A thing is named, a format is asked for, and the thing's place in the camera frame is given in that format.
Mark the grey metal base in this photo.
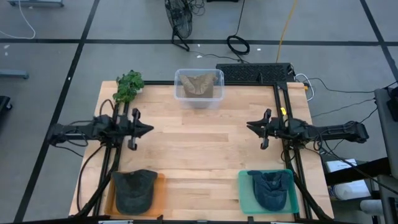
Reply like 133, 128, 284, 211
7, 0, 65, 7

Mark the long white cable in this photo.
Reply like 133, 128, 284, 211
0, 0, 37, 40

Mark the grey metal bar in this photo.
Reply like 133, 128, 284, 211
0, 68, 29, 79

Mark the black aluminium frame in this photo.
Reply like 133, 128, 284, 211
74, 80, 333, 223

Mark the thick black cable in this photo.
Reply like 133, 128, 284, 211
318, 146, 398, 196
76, 144, 105, 214

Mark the thin black cable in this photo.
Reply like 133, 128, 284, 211
306, 77, 398, 94
312, 98, 376, 118
331, 107, 379, 152

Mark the blue denim hat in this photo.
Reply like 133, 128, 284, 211
248, 169, 292, 212

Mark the orange plastic tray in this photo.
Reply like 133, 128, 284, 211
104, 172, 165, 218

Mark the black floor fan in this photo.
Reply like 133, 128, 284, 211
164, 0, 193, 52

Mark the grey cart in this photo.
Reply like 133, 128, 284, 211
374, 86, 398, 224

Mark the coiled black cable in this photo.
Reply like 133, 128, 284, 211
226, 0, 251, 63

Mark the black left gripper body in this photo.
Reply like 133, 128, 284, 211
123, 108, 142, 151

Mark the white box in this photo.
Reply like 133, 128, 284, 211
325, 158, 358, 174

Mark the black vented box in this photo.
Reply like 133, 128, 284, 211
216, 62, 295, 83

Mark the green leafy plant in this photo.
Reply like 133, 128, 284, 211
112, 70, 146, 105

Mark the black hat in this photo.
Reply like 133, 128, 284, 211
111, 169, 159, 215

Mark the white paper roll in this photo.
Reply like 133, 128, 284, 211
332, 180, 371, 201

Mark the looped white cable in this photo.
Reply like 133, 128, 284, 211
295, 73, 315, 102

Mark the black shelf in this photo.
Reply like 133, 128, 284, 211
325, 157, 391, 187

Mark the yellow cable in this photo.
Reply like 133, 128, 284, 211
275, 0, 299, 63

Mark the teal plastic tray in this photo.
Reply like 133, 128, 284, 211
238, 169, 300, 215

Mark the black object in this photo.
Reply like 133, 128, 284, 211
0, 95, 13, 113

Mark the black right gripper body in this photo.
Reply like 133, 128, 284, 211
261, 108, 296, 149

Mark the clear plastic bin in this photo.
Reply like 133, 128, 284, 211
174, 68, 225, 110

